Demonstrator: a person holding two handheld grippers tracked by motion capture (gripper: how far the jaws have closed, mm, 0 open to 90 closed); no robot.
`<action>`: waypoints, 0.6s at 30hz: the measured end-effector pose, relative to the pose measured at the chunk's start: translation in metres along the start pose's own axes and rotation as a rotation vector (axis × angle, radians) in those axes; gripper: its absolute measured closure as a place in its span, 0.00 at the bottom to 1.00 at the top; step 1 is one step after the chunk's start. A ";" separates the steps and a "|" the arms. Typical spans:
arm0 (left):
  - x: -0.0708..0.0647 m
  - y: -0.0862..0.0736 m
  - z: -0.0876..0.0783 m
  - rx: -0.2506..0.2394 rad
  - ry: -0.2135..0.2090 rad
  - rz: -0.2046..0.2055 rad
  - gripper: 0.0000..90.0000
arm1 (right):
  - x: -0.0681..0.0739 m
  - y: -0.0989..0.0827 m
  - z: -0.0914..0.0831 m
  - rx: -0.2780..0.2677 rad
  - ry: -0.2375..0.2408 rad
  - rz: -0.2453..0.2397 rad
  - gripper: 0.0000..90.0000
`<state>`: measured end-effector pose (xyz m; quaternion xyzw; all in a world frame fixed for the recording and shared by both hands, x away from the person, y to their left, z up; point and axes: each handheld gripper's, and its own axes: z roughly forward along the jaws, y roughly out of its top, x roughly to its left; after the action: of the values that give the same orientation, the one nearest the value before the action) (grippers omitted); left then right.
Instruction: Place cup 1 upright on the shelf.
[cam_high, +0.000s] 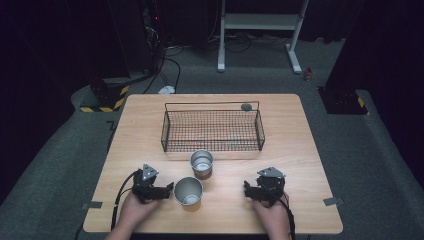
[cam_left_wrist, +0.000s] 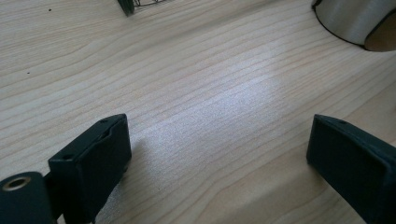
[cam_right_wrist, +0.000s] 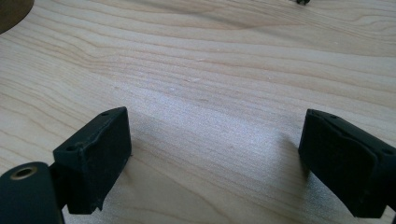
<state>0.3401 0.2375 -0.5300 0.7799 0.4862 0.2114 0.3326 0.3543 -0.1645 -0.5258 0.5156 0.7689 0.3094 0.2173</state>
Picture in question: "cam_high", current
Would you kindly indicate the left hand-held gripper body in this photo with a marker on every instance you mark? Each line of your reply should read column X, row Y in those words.
column 146, row 188

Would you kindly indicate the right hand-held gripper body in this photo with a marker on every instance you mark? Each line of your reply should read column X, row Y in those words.
column 270, row 186

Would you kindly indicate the person's left hand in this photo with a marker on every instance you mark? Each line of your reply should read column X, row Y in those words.
column 136, row 211

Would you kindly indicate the person's right hand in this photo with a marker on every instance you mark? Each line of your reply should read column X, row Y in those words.
column 273, row 216

